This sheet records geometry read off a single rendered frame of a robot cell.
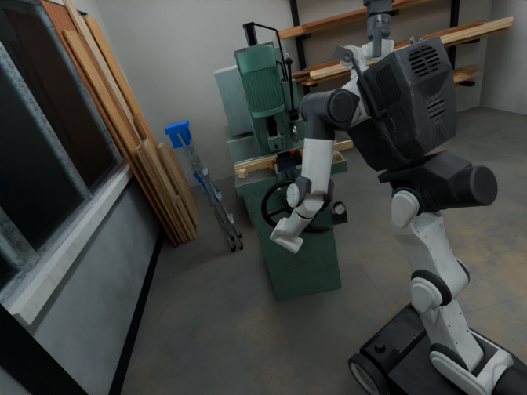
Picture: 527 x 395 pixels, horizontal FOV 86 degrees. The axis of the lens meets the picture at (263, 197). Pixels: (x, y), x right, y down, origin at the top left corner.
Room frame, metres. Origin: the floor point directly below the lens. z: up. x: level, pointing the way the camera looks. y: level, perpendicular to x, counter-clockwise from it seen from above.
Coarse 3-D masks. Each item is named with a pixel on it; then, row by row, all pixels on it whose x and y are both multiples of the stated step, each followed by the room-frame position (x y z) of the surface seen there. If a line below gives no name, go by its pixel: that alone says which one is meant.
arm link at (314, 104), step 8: (312, 96) 0.86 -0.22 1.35; (320, 96) 0.81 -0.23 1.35; (304, 104) 0.87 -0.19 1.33; (312, 104) 0.83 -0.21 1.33; (320, 104) 0.79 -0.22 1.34; (304, 112) 0.87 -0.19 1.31; (312, 112) 0.83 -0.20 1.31; (320, 112) 0.79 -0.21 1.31; (312, 120) 0.82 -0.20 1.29; (320, 120) 0.80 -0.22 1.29; (312, 128) 0.81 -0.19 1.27; (320, 128) 0.80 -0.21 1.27; (328, 128) 0.80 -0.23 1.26; (312, 136) 0.80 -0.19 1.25; (320, 136) 0.79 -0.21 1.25; (328, 136) 0.79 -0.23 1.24
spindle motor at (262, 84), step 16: (256, 48) 1.45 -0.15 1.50; (272, 48) 1.49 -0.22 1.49; (240, 64) 1.50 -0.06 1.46; (256, 64) 1.44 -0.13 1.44; (272, 64) 1.46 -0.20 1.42; (256, 80) 1.44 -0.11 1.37; (272, 80) 1.45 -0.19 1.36; (256, 96) 1.45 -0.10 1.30; (272, 96) 1.45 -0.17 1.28; (256, 112) 1.47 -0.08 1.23; (272, 112) 1.44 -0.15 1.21
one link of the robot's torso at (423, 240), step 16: (400, 192) 0.77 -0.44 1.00; (400, 208) 0.76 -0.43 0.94; (416, 208) 0.72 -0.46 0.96; (400, 224) 0.76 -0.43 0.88; (416, 224) 0.77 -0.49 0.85; (432, 224) 0.76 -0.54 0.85; (400, 240) 0.79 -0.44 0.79; (416, 240) 0.73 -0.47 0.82; (432, 240) 0.73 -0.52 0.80; (416, 256) 0.74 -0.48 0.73; (432, 256) 0.70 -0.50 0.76; (448, 256) 0.71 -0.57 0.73; (416, 272) 0.73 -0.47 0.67; (432, 272) 0.69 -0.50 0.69; (448, 272) 0.68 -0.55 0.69; (464, 272) 0.68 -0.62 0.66; (448, 288) 0.64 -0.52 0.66
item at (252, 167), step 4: (348, 140) 1.50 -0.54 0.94; (336, 144) 1.49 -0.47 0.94; (340, 144) 1.49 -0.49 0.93; (344, 144) 1.48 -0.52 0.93; (348, 144) 1.48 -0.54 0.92; (352, 144) 1.48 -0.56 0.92; (336, 148) 1.49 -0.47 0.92; (340, 148) 1.49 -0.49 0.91; (344, 148) 1.48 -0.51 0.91; (252, 164) 1.53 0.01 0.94; (256, 164) 1.52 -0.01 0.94; (260, 164) 1.52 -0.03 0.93; (264, 164) 1.52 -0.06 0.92; (248, 168) 1.53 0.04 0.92; (252, 168) 1.53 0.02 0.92; (256, 168) 1.52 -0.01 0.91; (260, 168) 1.52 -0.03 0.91; (264, 168) 1.52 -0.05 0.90
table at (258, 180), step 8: (336, 168) 1.34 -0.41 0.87; (344, 168) 1.33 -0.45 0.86; (248, 176) 1.46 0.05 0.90; (256, 176) 1.43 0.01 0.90; (264, 176) 1.40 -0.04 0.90; (272, 176) 1.38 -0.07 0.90; (240, 184) 1.39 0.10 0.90; (248, 184) 1.37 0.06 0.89; (256, 184) 1.37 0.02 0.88; (264, 184) 1.37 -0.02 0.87; (272, 184) 1.36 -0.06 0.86; (240, 192) 1.38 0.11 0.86; (248, 192) 1.37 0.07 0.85; (280, 192) 1.27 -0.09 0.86
